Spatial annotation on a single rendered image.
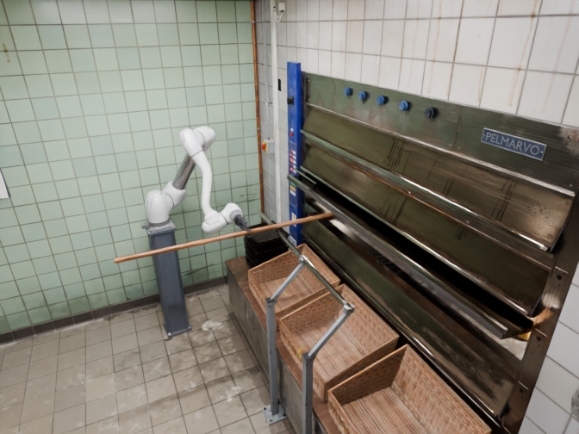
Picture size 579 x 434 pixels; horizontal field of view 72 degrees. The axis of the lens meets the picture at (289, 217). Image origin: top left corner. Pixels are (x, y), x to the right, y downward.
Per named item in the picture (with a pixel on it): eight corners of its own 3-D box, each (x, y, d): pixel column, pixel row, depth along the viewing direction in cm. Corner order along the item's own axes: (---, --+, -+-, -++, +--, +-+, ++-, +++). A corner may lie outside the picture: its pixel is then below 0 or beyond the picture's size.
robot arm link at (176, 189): (152, 202, 315) (170, 192, 334) (169, 215, 315) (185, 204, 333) (189, 125, 274) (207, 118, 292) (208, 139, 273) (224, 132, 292)
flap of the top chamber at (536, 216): (304, 133, 277) (314, 104, 272) (552, 253, 131) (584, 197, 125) (299, 131, 275) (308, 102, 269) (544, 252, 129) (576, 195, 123)
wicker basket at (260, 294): (305, 271, 324) (305, 241, 311) (340, 313, 277) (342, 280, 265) (247, 287, 306) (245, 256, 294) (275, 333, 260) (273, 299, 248)
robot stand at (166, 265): (162, 324, 356) (143, 223, 312) (185, 316, 365) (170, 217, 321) (168, 337, 340) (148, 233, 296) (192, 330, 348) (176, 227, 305)
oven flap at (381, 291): (304, 232, 311) (312, 209, 306) (501, 417, 165) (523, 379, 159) (299, 232, 309) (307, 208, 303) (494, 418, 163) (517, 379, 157)
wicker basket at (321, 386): (342, 315, 275) (345, 282, 263) (396, 373, 229) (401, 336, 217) (277, 337, 256) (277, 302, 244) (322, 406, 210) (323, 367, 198)
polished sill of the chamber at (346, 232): (312, 205, 305) (312, 200, 303) (526, 374, 157) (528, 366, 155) (304, 207, 302) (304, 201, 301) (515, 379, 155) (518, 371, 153)
